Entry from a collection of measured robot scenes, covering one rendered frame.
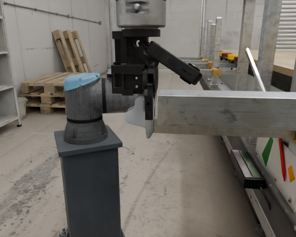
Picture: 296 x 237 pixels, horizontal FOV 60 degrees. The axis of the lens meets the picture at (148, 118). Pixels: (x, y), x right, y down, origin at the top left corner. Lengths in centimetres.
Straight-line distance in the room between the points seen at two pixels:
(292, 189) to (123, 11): 45
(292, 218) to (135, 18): 45
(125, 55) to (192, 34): 778
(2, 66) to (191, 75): 308
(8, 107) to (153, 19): 315
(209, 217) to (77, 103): 105
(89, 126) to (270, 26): 73
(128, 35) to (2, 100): 313
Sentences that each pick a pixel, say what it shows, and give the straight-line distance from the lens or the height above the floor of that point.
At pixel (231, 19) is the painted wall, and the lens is 838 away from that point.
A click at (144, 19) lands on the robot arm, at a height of 104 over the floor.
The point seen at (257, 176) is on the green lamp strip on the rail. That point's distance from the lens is 67.
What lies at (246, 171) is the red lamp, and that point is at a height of 70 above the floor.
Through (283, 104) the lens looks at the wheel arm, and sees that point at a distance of 25.
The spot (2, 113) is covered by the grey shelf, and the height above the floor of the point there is 16.
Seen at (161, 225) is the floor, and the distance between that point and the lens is 158.
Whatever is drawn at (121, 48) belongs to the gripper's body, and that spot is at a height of 99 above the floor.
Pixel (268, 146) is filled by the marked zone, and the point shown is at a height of 76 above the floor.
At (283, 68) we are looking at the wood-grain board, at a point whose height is 90.
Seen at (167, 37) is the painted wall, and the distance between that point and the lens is 825.
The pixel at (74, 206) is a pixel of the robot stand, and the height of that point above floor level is 34.
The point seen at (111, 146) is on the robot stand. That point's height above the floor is 59.
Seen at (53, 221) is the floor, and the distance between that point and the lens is 170.
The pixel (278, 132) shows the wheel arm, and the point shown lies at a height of 84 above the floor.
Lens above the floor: 101
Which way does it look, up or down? 17 degrees down
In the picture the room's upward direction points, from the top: straight up
